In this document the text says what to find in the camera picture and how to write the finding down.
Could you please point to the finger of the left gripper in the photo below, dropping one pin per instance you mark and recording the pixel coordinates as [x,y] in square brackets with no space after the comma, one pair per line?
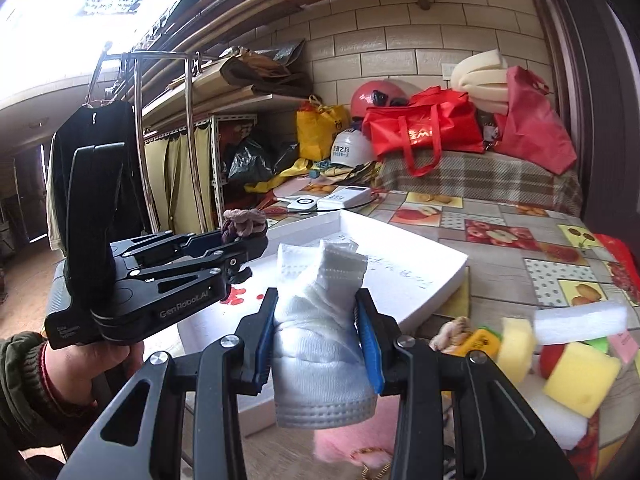
[177,289]
[165,247]

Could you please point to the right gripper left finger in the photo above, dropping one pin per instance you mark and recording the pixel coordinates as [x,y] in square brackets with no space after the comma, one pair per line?
[139,434]

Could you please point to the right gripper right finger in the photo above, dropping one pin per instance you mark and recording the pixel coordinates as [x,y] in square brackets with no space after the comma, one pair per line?
[497,435]

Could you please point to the yellow sponge piece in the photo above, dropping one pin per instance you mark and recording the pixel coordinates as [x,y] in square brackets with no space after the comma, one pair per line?
[516,349]

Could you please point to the white foam block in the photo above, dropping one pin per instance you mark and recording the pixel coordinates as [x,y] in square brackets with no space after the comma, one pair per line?
[573,324]

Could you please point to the white cloth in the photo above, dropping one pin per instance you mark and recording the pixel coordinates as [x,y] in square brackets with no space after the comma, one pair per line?
[319,377]

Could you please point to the left hand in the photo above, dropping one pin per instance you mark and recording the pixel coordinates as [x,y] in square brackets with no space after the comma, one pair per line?
[71,371]

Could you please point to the yellow tissue packet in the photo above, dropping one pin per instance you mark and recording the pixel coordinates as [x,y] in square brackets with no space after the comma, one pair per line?
[480,340]

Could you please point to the yellow green scouring sponge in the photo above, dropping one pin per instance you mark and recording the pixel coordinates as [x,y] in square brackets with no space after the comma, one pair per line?
[582,378]

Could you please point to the black plastic bag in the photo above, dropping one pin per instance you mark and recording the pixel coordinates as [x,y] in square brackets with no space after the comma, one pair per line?
[250,163]

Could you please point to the pink fluffy plush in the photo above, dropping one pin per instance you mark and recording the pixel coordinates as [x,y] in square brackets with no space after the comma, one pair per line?
[370,443]

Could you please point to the black hanging garment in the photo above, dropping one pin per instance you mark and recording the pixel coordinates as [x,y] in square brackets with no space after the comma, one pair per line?
[96,126]

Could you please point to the white round charger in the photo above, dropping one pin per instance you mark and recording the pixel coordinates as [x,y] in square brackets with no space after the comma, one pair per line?
[301,203]

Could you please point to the fruit pattern tablecloth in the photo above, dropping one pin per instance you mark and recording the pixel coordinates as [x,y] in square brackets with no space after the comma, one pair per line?
[519,260]

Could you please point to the white shallow box tray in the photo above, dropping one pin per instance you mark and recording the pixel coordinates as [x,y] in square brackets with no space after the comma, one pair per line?
[389,276]

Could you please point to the white power bank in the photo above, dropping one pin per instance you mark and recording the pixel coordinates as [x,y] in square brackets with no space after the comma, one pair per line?
[345,197]

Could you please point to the yellow paper bag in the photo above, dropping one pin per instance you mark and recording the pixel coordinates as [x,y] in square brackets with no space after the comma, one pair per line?
[317,125]

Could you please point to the metal clothes rack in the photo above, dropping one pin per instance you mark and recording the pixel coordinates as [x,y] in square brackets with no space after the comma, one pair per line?
[192,64]

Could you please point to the white helmet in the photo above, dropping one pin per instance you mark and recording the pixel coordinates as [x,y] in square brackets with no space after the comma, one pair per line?
[351,148]

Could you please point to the plaid covered bench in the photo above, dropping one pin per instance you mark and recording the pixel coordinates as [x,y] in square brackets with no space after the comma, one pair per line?
[488,176]

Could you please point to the red helmet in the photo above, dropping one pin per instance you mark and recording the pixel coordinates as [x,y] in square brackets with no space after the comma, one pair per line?
[376,93]

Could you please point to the red tote bag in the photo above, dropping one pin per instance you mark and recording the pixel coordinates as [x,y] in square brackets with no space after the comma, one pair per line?
[434,121]

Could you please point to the dark red shopping bag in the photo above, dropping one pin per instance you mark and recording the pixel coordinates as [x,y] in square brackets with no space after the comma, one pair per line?
[531,130]

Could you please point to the cream foam roll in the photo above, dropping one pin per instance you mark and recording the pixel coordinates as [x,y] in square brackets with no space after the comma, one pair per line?
[484,78]

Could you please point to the dark wooden door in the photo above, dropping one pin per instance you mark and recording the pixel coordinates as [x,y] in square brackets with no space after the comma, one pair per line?
[595,56]

